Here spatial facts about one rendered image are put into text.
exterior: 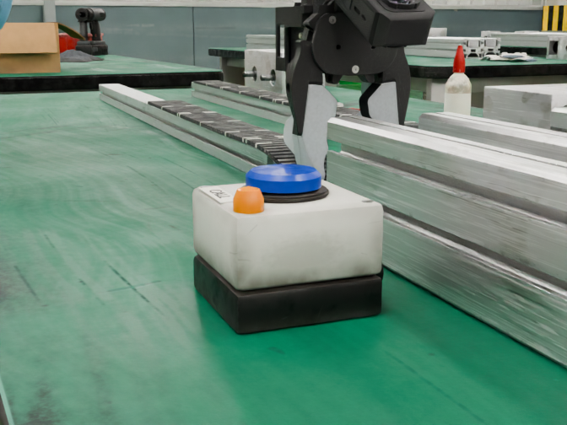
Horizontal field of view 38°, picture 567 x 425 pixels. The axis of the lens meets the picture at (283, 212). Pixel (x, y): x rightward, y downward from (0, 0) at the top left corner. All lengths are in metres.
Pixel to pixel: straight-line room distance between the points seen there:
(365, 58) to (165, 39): 11.31
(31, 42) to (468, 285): 2.29
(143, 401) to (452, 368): 0.13
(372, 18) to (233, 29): 11.71
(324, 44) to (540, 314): 0.31
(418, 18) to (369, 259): 0.21
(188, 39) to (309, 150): 11.42
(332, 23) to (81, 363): 0.35
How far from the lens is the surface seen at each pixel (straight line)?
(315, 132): 0.64
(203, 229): 0.44
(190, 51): 12.05
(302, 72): 0.63
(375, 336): 0.41
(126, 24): 11.79
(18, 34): 2.64
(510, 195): 0.42
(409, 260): 0.48
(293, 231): 0.40
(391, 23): 0.56
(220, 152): 0.92
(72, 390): 0.36
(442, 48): 3.78
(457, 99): 1.21
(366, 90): 0.67
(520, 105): 0.70
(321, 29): 0.63
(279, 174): 0.42
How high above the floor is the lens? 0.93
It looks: 13 degrees down
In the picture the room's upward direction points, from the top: straight up
